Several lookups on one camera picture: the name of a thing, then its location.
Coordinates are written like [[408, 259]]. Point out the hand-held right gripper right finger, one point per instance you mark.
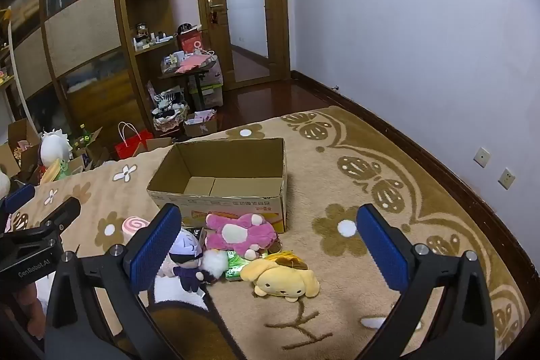
[[382, 250]]

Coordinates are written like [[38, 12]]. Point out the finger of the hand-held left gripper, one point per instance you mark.
[[19, 196], [63, 213]]

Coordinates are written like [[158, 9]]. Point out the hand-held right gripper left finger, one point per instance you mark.
[[156, 246]]

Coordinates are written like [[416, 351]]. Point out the pink swirl roll plush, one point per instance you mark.
[[135, 227]]

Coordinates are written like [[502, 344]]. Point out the white-haired doll plush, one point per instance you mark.
[[187, 250]]

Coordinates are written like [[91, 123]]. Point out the green tissue pack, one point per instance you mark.
[[234, 269]]

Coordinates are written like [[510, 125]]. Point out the pink bear plush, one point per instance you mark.
[[253, 234]]

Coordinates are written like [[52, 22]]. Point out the yellow dog plush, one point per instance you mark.
[[280, 280]]

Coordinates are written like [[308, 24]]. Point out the person's left hand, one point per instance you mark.
[[33, 311]]

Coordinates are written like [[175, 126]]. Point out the small black box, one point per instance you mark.
[[198, 234]]

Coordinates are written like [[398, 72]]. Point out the green frog plush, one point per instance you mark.
[[63, 169]]

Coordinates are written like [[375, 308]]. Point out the large brown cardboard box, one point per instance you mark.
[[19, 151]]

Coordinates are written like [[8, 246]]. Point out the large white-haired plush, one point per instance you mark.
[[55, 147]]

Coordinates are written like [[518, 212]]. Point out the white fluffy plush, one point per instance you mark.
[[215, 264]]

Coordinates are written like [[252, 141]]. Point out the cardboard box with green bottles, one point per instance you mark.
[[90, 151]]

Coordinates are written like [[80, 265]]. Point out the red gift bag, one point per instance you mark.
[[130, 149]]

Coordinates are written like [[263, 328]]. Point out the white curved tube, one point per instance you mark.
[[19, 81]]

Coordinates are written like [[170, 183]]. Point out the small cardboard box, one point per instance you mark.
[[200, 126]]

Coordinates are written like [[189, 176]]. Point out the wicker basket with striped cloth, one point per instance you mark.
[[168, 111]]

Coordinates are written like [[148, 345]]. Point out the white storage box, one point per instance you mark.
[[213, 88]]

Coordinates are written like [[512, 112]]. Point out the wooden wardrobe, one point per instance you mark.
[[80, 31]]

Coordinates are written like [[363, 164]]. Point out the small cluttered side table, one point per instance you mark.
[[192, 69]]

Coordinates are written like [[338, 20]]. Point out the wooden door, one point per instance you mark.
[[215, 56]]

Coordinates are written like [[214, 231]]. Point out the red box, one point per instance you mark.
[[190, 40]]

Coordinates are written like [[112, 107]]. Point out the wooden corner shelf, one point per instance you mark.
[[147, 8]]

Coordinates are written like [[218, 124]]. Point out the white wall socket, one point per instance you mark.
[[506, 178], [481, 156]]

